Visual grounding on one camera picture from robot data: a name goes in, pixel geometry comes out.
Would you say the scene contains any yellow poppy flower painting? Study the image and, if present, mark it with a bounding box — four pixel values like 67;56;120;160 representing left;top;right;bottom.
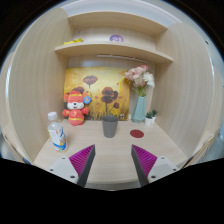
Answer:
63;66;131;122

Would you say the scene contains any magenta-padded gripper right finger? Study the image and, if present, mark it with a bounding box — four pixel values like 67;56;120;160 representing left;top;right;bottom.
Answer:
130;144;180;187

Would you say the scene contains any flat round red coaster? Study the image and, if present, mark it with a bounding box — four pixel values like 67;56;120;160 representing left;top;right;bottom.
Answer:
129;129;145;139

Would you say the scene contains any light wooden shelf unit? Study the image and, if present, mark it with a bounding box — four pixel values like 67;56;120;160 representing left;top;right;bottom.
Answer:
54;11;174;64

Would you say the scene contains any pink and white flower bouquet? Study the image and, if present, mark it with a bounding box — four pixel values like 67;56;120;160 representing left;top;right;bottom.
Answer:
123;64;156;98

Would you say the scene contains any white light bar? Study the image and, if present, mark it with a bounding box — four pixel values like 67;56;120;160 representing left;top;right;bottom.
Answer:
96;53;149;64

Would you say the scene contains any clear plastic drink bottle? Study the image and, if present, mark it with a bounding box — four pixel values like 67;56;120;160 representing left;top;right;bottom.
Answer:
47;111;68;153

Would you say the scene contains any grey ribbed cup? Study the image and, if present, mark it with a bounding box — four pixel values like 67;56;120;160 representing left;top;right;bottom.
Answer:
101;115;119;139

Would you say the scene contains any tall teal vase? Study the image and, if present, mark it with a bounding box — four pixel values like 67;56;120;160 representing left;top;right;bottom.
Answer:
132;95;147;124

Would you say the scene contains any red plush mascot toy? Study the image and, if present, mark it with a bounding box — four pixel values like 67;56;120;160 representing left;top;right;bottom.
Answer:
61;90;92;127

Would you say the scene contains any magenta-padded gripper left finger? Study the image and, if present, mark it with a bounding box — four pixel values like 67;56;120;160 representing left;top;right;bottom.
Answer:
46;144;96;188

